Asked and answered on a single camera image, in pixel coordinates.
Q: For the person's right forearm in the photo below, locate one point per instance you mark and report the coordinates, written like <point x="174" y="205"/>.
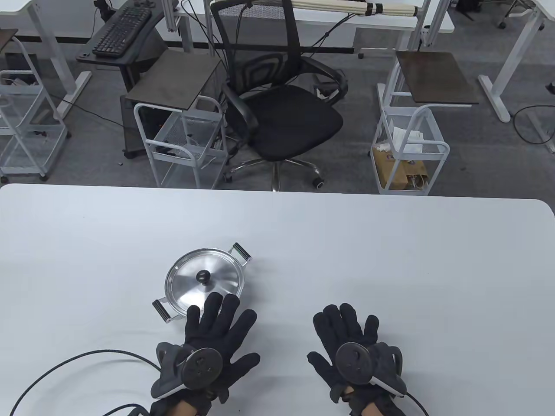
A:
<point x="373" y="409"/>

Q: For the steel pot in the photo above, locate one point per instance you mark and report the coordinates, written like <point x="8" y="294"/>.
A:
<point x="240" y="253"/>

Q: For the grey right hand controller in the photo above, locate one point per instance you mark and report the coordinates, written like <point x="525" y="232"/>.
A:
<point x="355" y="362"/>

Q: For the grey left hand controller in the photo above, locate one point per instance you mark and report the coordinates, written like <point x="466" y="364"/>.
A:
<point x="201" y="368"/>

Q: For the black office chair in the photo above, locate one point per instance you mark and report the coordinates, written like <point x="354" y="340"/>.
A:
<point x="286" y="117"/>

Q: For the white desk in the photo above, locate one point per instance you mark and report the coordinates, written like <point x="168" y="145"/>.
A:
<point x="52" y="52"/>
<point x="390" y="21"/>
<point x="516" y="52"/>

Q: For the white cart with dark top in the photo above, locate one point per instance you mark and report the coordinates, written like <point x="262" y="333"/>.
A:
<point x="433" y="78"/>
<point x="173" y="82"/>

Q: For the person's left hand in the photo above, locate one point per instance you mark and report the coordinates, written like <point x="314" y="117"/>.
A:
<point x="225" y="329"/>

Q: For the person's right hand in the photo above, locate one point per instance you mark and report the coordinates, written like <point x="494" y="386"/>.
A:
<point x="334" y="329"/>

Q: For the grey hand controller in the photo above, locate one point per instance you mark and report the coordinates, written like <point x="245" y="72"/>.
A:
<point x="201" y="368"/>
<point x="355" y="362"/>

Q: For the cardboard box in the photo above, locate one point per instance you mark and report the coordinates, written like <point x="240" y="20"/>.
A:
<point x="390" y="169"/>

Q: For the steel pot lid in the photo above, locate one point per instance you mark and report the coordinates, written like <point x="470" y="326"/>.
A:
<point x="217" y="268"/>

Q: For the black bar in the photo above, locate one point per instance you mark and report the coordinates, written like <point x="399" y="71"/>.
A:
<point x="334" y="50"/>

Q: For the white papers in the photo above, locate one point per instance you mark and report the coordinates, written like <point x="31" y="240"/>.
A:
<point x="403" y="136"/>

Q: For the black keyboard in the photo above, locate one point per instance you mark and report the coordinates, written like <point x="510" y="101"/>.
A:
<point x="121" y="30"/>

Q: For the black keyboard stand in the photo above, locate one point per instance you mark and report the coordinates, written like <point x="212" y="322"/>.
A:
<point x="147" y="47"/>

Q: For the person's left forearm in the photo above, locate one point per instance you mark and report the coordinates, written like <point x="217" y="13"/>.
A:
<point x="180" y="408"/>

